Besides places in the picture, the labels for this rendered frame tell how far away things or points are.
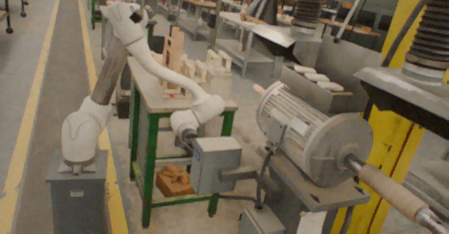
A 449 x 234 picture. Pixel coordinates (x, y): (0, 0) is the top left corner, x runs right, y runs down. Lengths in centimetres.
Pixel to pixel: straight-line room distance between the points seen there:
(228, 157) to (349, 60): 55
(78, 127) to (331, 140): 116
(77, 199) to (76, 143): 30
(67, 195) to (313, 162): 123
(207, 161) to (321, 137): 43
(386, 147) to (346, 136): 108
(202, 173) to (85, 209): 82
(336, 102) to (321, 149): 15
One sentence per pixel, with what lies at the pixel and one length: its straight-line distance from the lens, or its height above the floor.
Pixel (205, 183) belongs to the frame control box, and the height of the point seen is 98.
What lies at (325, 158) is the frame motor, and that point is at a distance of 104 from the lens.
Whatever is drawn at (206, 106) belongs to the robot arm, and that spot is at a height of 109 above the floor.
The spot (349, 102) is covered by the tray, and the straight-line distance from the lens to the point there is 107.
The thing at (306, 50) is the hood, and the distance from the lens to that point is 131.
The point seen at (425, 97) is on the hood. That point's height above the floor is 153.
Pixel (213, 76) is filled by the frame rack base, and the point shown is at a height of 109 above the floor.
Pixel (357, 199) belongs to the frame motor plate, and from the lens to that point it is 118.
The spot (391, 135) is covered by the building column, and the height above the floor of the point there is 101.
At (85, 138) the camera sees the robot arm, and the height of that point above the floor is 89.
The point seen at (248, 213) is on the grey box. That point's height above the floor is 92.
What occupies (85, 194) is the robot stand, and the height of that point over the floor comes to 60.
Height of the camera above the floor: 172
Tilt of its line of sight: 22 degrees down
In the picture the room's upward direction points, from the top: 10 degrees clockwise
